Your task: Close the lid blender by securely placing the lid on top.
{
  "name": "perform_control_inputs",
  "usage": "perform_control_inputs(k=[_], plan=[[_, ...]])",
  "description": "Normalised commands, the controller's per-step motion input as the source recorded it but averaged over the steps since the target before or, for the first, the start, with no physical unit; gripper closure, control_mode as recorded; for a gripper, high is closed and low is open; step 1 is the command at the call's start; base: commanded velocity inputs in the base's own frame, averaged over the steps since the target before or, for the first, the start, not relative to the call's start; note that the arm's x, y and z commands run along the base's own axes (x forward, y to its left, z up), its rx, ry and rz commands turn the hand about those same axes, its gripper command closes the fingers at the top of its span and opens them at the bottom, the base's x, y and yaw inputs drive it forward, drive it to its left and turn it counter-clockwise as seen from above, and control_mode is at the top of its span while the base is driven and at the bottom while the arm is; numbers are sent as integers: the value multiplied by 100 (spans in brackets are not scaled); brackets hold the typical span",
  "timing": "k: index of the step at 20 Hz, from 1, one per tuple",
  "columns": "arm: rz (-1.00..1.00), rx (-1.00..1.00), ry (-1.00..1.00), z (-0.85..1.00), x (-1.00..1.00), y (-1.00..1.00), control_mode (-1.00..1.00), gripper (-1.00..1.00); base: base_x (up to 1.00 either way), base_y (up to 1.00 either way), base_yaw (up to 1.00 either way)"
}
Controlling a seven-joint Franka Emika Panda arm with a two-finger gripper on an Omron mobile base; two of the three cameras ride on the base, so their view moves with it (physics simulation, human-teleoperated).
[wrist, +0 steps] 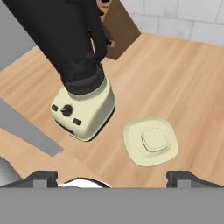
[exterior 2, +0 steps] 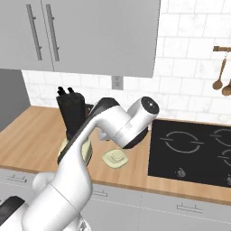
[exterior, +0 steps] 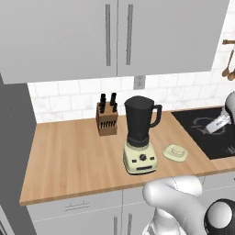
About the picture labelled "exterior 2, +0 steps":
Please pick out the dark grey tall cabinet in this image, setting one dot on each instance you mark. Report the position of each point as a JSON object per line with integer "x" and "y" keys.
{"x": 10, "y": 96}

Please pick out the pale green blender lid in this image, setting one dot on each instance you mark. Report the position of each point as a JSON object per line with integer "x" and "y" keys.
{"x": 115, "y": 158}

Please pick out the grey wall socket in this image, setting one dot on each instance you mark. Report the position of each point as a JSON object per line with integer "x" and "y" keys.
{"x": 117, "y": 82}

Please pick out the grey hob knob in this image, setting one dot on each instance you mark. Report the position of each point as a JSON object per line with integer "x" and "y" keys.
{"x": 180, "y": 172}
{"x": 229, "y": 180}

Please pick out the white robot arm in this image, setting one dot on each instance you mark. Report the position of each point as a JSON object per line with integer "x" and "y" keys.
{"x": 72, "y": 183}

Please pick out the wooden hanging spoon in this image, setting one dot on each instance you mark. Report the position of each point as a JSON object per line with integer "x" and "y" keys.
{"x": 217, "y": 83}
{"x": 227, "y": 89}

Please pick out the black hob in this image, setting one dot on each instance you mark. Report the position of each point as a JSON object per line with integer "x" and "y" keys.
{"x": 192, "y": 156}

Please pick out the grey drawer front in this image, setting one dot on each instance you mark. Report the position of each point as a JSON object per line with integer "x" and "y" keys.
{"x": 18, "y": 188}
{"x": 186, "y": 216}
{"x": 120, "y": 210}

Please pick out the black blender with green base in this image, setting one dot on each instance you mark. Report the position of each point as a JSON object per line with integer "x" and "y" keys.
{"x": 72, "y": 114}

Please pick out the grey wall cupboard door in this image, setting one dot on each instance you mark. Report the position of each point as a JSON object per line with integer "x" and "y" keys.
{"x": 105, "y": 36}
{"x": 15, "y": 33}

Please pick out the wooden wall rail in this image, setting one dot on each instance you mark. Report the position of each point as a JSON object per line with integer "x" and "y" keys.
{"x": 222, "y": 48}

